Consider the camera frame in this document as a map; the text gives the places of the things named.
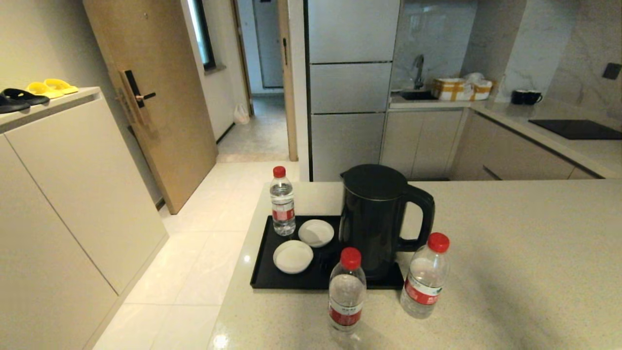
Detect clear water bottle red cap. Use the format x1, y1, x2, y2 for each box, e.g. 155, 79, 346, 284
270, 166, 296, 237
328, 247, 367, 348
399, 232, 450, 320

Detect black electric kettle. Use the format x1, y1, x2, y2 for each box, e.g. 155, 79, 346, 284
339, 164, 435, 281

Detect narrow wooden door leaf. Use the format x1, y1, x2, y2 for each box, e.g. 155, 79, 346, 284
278, 0, 298, 162

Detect silver refrigerator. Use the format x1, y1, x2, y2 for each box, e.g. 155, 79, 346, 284
305, 0, 402, 183

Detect black rectangular serving tray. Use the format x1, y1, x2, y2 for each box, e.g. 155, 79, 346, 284
250, 215, 405, 291

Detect beige kitchen base cabinets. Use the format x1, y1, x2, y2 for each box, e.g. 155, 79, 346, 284
380, 109, 603, 181

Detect dark kitchen sink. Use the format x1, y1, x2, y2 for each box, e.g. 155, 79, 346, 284
398, 90, 438, 101

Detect white hallway door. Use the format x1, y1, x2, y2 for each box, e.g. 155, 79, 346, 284
253, 0, 284, 89

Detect chrome kitchen faucet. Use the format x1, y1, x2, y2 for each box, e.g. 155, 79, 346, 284
413, 54, 426, 90

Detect yellow striped white box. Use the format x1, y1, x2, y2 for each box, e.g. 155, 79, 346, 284
432, 77, 492, 102

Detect light wooden entrance door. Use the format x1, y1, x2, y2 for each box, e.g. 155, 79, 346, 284
82, 0, 218, 215

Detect dark framed window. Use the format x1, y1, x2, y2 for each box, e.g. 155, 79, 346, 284
187, 0, 217, 72

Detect black electronic door lock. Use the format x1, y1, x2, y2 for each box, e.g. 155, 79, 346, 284
120, 70, 157, 128

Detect yellow slipper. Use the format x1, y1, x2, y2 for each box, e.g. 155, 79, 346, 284
44, 79, 79, 95
27, 82, 65, 100

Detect black induction cooktop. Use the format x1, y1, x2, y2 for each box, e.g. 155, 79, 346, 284
528, 120, 622, 141

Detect black slipper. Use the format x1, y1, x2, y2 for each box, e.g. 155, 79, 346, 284
2, 88, 50, 106
0, 94, 31, 115

